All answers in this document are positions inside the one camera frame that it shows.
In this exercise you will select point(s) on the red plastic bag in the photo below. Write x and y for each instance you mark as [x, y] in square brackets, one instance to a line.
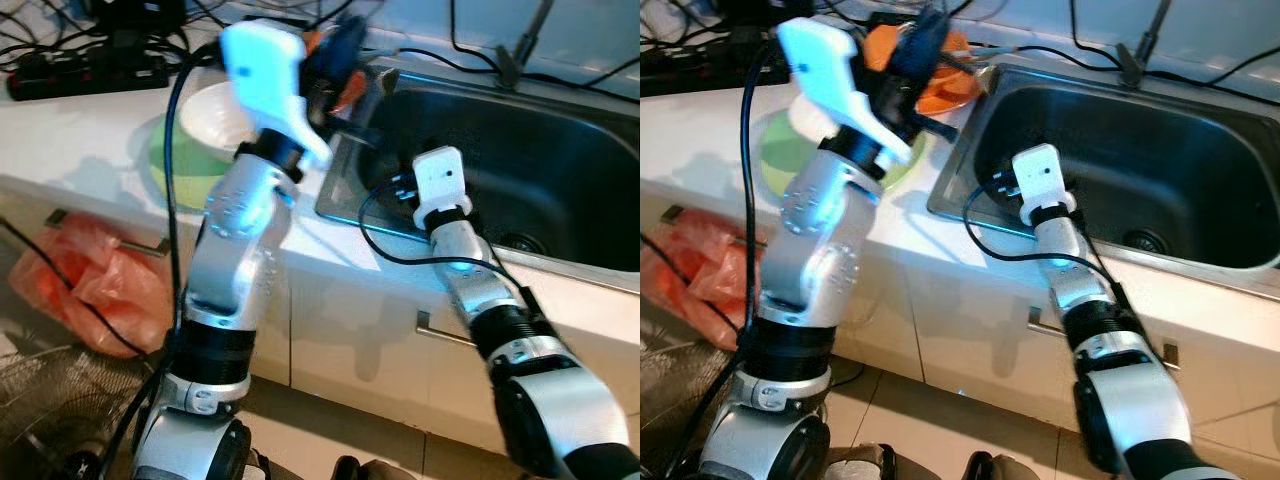
[690, 270]
[90, 280]

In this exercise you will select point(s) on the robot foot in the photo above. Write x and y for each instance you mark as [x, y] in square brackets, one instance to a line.
[378, 468]
[860, 465]
[1005, 465]
[262, 468]

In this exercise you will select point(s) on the stainless steel kitchen sink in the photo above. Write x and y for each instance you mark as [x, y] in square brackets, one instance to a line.
[560, 160]
[1170, 160]

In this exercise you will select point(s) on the orange bowl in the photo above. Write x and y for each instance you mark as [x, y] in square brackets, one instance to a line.
[352, 95]
[878, 50]

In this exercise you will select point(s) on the black power strip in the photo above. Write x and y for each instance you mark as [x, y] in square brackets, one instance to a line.
[700, 72]
[80, 78]

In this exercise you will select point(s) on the white bowl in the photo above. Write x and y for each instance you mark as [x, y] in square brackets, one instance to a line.
[210, 115]
[805, 122]

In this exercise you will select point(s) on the orange plate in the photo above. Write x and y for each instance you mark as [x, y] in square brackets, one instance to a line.
[965, 98]

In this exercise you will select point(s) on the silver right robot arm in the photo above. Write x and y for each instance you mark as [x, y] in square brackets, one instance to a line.
[1075, 270]
[470, 270]

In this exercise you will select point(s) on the light green plate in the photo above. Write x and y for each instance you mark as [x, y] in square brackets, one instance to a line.
[785, 160]
[170, 170]

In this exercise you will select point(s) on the black plug adapter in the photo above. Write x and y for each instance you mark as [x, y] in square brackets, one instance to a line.
[135, 20]
[760, 12]

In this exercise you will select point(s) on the dark sink faucet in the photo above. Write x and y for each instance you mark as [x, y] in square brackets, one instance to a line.
[520, 60]
[1140, 58]

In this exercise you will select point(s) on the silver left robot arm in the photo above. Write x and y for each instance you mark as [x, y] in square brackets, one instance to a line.
[810, 250]
[235, 260]

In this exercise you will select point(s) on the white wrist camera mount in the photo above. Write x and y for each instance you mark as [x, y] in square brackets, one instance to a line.
[830, 70]
[1040, 180]
[440, 185]
[265, 70]

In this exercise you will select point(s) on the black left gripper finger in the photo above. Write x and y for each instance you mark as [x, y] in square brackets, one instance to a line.
[350, 45]
[928, 40]
[895, 55]
[318, 62]

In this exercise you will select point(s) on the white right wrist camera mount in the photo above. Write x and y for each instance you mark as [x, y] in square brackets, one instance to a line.
[440, 185]
[1040, 180]

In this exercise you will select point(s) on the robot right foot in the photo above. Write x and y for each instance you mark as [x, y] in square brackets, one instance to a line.
[1005, 465]
[378, 468]

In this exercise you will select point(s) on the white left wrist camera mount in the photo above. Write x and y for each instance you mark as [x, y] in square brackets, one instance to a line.
[265, 70]
[830, 70]

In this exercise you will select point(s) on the white kitchen cabinet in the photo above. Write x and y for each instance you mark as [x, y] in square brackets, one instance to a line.
[960, 320]
[350, 330]

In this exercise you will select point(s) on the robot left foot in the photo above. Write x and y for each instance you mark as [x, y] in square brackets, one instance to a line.
[262, 468]
[860, 465]

